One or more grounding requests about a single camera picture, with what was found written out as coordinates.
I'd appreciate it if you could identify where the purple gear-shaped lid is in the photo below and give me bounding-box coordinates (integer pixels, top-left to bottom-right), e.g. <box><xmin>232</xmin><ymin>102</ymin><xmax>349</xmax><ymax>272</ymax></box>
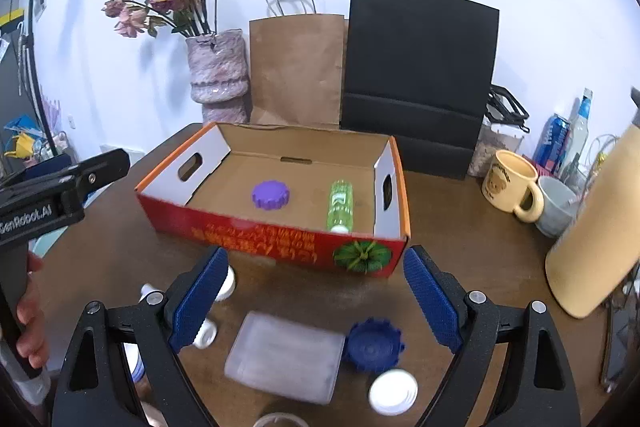
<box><xmin>251</xmin><ymin>180</ymin><xmax>292</xmax><ymax>210</ymax></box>

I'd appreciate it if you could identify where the yellow bear mug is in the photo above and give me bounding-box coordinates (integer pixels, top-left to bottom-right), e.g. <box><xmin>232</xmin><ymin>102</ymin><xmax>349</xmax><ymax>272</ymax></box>
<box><xmin>481</xmin><ymin>150</ymin><xmax>545</xmax><ymax>224</ymax></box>

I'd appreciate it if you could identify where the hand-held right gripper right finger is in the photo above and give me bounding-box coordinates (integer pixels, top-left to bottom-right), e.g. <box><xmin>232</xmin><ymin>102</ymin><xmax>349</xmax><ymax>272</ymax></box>
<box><xmin>402</xmin><ymin>245</ymin><xmax>583</xmax><ymax>427</ymax></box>

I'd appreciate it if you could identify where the pink textured vase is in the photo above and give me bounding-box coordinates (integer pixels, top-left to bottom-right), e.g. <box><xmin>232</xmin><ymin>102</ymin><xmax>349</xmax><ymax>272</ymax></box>
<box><xmin>186</xmin><ymin>29</ymin><xmax>250</xmax><ymax>124</ymax></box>

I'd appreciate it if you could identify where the translucent plastic container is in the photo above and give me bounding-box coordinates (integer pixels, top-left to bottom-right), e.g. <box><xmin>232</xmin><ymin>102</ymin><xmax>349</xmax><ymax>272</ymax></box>
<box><xmin>224</xmin><ymin>311</ymin><xmax>347</xmax><ymax>405</ymax></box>

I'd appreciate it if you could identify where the person's left hand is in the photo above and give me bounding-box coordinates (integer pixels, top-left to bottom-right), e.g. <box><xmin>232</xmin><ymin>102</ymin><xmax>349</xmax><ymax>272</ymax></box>
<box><xmin>14</xmin><ymin>252</ymin><xmax>51</xmax><ymax>368</ymax></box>

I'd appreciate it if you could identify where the blue drink can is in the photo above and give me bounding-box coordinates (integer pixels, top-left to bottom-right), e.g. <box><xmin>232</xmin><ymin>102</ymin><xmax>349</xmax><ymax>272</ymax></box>
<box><xmin>532</xmin><ymin>114</ymin><xmax>572</xmax><ymax>175</ymax></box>

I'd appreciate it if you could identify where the cream thermos jug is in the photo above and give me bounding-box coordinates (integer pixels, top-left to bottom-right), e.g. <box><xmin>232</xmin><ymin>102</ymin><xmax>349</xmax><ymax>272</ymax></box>
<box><xmin>545</xmin><ymin>87</ymin><xmax>640</xmax><ymax>319</ymax></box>

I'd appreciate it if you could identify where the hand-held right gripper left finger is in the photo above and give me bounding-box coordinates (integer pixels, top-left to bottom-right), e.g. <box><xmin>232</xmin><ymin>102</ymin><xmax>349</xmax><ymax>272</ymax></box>
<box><xmin>52</xmin><ymin>246</ymin><xmax>231</xmax><ymax>427</ymax></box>

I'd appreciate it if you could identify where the black paper bag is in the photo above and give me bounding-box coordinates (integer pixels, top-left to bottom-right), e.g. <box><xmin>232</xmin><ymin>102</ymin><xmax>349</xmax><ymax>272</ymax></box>
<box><xmin>340</xmin><ymin>0</ymin><xmax>501</xmax><ymax>180</ymax></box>

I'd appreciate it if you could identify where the blue gear-shaped lid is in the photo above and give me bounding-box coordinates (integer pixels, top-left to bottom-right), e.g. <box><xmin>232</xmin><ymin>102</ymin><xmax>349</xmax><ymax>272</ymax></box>
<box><xmin>345</xmin><ymin>318</ymin><xmax>407</xmax><ymax>373</ymax></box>

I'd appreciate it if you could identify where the clear tape roll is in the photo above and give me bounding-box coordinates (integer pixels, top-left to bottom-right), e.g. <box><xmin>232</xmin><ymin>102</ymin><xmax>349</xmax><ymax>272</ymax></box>
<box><xmin>252</xmin><ymin>412</ymin><xmax>311</xmax><ymax>427</ymax></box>

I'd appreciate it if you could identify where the small white plastic jar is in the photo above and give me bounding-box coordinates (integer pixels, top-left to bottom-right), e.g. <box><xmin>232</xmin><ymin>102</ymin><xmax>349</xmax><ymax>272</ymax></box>
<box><xmin>192</xmin><ymin>321</ymin><xmax>219</xmax><ymax>351</ymax></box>
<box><xmin>215</xmin><ymin>263</ymin><xmax>236</xmax><ymax>303</ymax></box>

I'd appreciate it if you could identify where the brown paper bag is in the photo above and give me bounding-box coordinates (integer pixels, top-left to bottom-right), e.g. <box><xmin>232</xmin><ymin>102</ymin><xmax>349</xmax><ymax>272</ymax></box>
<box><xmin>249</xmin><ymin>0</ymin><xmax>347</xmax><ymax>130</ymax></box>

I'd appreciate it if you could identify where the grey cup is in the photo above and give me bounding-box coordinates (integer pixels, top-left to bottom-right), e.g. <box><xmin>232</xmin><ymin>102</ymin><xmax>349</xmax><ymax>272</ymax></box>
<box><xmin>535</xmin><ymin>177</ymin><xmax>581</xmax><ymax>239</ymax></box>

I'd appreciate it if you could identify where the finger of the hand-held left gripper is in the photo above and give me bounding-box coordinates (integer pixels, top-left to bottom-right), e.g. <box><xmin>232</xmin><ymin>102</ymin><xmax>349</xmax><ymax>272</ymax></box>
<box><xmin>64</xmin><ymin>149</ymin><xmax>132</xmax><ymax>208</ymax></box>

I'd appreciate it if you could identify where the red cardboard box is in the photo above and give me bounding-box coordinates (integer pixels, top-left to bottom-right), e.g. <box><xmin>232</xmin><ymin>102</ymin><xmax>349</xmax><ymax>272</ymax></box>
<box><xmin>135</xmin><ymin>122</ymin><xmax>412</xmax><ymax>279</ymax></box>

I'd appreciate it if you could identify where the white round lid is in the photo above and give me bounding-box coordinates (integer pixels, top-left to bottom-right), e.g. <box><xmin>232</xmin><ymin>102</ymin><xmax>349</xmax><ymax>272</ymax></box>
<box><xmin>368</xmin><ymin>369</ymin><xmax>418</xmax><ymax>417</ymax></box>

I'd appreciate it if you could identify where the white bottle with label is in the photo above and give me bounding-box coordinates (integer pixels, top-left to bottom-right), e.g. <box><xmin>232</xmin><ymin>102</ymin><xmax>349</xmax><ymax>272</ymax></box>
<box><xmin>122</xmin><ymin>283</ymin><xmax>166</xmax><ymax>385</ymax></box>

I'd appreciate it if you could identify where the green plastic bottle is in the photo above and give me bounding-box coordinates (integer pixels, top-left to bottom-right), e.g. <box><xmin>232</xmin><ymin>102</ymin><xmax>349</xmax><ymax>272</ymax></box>
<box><xmin>326</xmin><ymin>179</ymin><xmax>355</xmax><ymax>235</ymax></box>

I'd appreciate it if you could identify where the clear bag with black handles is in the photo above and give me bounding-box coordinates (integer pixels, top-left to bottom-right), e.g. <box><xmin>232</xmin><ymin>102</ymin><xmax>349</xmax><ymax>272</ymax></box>
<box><xmin>467</xmin><ymin>84</ymin><xmax>531</xmax><ymax>180</ymax></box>

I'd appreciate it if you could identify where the cluttered storage shelf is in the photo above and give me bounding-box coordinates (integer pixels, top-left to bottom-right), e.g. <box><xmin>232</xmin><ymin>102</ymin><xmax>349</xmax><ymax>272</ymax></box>
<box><xmin>0</xmin><ymin>104</ymin><xmax>76</xmax><ymax>170</ymax></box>

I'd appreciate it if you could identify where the metal wire rack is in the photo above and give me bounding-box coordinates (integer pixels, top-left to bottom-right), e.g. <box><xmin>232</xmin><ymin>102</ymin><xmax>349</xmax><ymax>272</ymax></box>
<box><xmin>582</xmin><ymin>134</ymin><xmax>621</xmax><ymax>188</ymax></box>

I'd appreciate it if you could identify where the clear bottle with blue cap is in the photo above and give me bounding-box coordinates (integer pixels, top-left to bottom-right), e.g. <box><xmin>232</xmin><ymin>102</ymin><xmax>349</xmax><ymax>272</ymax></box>
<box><xmin>557</xmin><ymin>88</ymin><xmax>594</xmax><ymax>180</ymax></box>

